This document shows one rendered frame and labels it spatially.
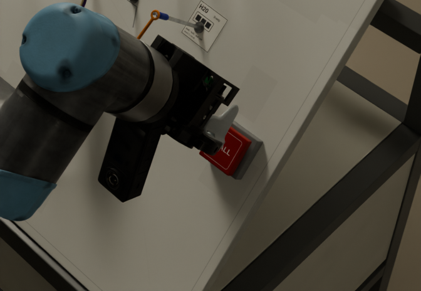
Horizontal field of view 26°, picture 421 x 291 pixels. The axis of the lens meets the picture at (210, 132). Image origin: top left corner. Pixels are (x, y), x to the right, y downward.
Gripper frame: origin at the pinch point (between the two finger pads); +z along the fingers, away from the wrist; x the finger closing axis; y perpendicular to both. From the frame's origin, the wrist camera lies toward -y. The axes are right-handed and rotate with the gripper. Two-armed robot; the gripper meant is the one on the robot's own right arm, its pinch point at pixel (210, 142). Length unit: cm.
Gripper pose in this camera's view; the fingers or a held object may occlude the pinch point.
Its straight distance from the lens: 106.7
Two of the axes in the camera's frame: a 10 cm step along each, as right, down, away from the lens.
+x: -7.2, -5.3, 4.4
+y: 5.6, -8.2, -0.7
